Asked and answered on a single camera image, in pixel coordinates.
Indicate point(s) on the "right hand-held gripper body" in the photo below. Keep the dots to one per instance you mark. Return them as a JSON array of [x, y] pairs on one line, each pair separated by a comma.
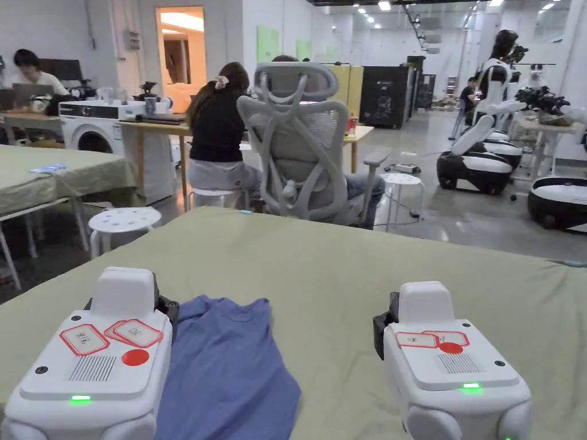
[[458, 389]]

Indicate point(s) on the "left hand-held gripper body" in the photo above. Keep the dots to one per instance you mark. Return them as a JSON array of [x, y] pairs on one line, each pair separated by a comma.
[[87, 366]]

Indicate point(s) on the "blue garment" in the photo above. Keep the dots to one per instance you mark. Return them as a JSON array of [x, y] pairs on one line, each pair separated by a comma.
[[224, 366]]

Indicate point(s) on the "bed with pale green sheet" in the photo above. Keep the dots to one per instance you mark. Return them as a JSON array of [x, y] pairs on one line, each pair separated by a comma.
[[330, 275]]

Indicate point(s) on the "white and black humanoid robot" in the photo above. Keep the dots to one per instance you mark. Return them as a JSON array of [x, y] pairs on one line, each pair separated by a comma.
[[559, 197], [490, 101]]

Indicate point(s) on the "white power strip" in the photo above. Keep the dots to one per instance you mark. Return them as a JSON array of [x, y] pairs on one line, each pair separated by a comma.
[[403, 167]]

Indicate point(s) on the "white washing machine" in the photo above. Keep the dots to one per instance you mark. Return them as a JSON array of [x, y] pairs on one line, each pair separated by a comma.
[[91, 128]]

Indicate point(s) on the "wooden desk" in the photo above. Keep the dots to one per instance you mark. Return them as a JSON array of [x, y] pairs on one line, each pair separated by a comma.
[[27, 120]]

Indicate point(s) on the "black cabinet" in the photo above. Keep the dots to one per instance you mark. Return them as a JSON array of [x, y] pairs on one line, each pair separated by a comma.
[[383, 94]]

